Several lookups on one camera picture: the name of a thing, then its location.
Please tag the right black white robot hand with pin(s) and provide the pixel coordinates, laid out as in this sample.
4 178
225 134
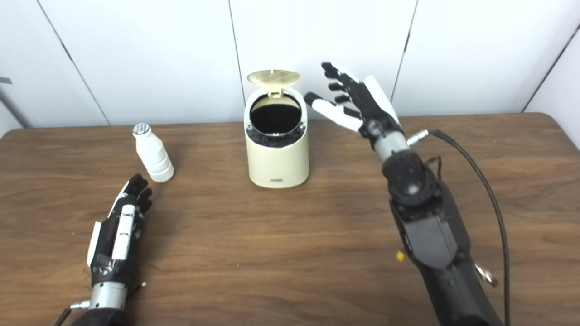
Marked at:
374 113

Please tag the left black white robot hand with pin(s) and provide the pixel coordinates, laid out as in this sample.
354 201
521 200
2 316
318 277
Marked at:
106 240

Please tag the small white plastic bottle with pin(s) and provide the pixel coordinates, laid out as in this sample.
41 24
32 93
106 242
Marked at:
154 156

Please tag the round cream bin lid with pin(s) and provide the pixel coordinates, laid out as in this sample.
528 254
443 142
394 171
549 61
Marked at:
273 77

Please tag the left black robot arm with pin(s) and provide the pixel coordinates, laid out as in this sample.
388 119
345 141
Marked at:
106 296

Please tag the cream-colored bin body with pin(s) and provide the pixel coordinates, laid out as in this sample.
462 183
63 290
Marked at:
278 158

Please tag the small yellow tag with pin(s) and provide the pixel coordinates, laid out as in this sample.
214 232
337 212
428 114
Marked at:
400 256

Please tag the grey wall sticker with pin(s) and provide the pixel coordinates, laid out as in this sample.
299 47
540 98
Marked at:
5 80

